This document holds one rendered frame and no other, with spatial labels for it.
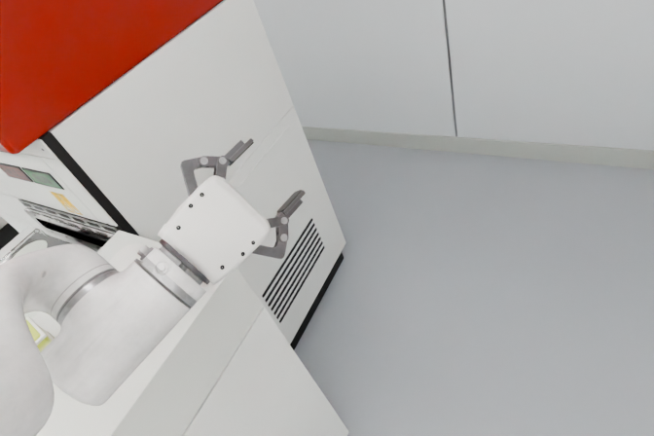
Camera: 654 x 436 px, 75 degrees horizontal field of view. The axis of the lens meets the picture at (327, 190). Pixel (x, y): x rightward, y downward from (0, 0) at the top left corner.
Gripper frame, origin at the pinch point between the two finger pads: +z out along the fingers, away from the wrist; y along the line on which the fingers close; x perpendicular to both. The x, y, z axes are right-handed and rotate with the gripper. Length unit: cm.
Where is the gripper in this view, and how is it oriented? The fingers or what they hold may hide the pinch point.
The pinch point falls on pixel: (271, 172)
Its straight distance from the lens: 55.8
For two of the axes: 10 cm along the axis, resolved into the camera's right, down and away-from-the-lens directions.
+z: 6.2, -7.0, 3.5
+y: 6.9, 7.0, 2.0
